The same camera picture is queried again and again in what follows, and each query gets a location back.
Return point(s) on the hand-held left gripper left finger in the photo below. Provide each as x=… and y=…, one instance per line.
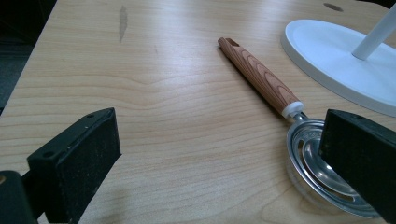
x=84, y=161

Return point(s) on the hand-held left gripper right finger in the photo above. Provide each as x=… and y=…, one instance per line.
x=361, y=146

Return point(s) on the white utensil rack stand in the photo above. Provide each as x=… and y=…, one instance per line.
x=330, y=59

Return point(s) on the round dark table grommet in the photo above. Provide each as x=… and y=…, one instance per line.
x=333, y=6

